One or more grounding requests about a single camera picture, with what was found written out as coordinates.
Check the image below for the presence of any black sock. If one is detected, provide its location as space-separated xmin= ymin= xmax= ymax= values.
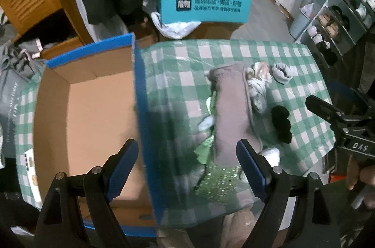
xmin=271 ymin=106 xmax=292 ymax=144

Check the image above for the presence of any grey sock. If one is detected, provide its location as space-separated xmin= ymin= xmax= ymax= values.
xmin=271 ymin=62 xmax=298 ymax=85

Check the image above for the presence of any white patterned cloth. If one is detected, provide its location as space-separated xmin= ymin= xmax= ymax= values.
xmin=245 ymin=62 xmax=273 ymax=114

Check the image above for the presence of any grey fleece cloth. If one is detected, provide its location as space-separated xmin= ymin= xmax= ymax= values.
xmin=209 ymin=63 xmax=263 ymax=167

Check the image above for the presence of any light green cloth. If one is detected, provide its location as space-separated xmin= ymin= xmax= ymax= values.
xmin=194 ymin=90 xmax=217 ymax=165

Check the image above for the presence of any right hand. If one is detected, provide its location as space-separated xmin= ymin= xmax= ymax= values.
xmin=346 ymin=155 xmax=375 ymax=190

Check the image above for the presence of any green checkered tablecloth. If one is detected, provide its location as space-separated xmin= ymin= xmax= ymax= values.
xmin=14 ymin=34 xmax=334 ymax=228

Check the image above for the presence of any white sock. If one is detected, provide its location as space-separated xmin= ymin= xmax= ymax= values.
xmin=260 ymin=148 xmax=280 ymax=167

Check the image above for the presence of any green sparkly scrubbing cloth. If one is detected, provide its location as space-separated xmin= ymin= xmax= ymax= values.
xmin=194 ymin=161 xmax=247 ymax=204

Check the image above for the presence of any shoe rack with shoes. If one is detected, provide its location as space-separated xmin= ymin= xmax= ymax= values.
xmin=290 ymin=0 xmax=374 ymax=69

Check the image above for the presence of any blue-edged cardboard box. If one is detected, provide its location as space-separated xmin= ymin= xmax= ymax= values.
xmin=32 ymin=32 xmax=165 ymax=238

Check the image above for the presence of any white plastic bag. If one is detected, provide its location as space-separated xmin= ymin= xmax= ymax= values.
xmin=142 ymin=0 xmax=202 ymax=40

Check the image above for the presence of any teal shoe box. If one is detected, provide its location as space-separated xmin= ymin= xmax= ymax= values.
xmin=160 ymin=0 xmax=252 ymax=24

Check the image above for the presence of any brown cardboard box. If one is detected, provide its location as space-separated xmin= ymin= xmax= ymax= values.
xmin=129 ymin=18 xmax=242 ymax=48

